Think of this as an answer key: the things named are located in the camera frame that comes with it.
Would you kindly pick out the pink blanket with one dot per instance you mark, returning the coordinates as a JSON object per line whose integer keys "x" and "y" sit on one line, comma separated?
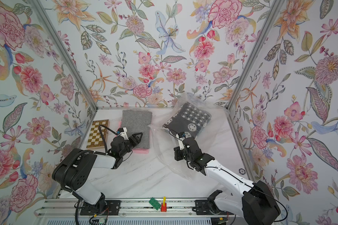
{"x": 136, "y": 150}

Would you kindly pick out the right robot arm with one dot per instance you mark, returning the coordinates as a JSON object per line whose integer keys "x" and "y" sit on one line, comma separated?
{"x": 253, "y": 201}

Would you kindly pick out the clear plastic vacuum bag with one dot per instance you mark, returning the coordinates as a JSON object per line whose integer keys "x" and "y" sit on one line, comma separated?
{"x": 164, "y": 140}

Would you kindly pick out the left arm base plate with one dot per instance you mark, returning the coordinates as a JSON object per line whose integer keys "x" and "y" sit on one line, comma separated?
{"x": 111, "y": 208}

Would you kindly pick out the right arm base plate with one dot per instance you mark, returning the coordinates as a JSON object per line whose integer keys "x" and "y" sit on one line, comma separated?
{"x": 205, "y": 207}

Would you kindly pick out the green tag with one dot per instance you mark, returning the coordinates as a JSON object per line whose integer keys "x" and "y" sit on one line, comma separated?
{"x": 154, "y": 203}

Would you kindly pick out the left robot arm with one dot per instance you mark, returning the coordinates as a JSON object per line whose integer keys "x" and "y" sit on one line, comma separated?
{"x": 73, "y": 172}

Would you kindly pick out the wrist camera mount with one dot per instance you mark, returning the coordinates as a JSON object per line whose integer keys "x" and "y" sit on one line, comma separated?
{"x": 181, "y": 137}
{"x": 123, "y": 133}

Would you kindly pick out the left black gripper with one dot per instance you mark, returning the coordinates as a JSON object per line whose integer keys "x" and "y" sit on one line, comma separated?
{"x": 129, "y": 142}

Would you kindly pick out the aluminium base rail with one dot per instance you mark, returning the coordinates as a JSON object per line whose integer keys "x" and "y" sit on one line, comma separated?
{"x": 129, "y": 207}

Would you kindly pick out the black white patterned blanket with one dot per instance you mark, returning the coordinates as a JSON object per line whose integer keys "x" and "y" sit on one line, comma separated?
{"x": 188, "y": 119}

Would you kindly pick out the wooden chessboard box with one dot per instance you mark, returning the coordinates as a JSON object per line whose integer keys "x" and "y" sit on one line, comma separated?
{"x": 95, "y": 140}

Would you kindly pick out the small circuit board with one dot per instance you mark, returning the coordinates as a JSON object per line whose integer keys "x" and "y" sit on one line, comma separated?
{"x": 97, "y": 221}

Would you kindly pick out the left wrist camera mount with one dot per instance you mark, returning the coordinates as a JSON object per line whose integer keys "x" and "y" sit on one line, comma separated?
{"x": 123, "y": 133}

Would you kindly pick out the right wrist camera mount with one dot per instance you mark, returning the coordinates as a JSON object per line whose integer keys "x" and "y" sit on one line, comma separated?
{"x": 181, "y": 137}

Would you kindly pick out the grey blanket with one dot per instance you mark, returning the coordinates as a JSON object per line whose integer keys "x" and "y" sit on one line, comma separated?
{"x": 137, "y": 121}

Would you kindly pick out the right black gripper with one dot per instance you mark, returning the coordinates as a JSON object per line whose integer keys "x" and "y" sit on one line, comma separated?
{"x": 181, "y": 152}

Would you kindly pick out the red yellow clip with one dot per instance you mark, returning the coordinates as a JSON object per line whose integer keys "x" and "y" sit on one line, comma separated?
{"x": 164, "y": 205}

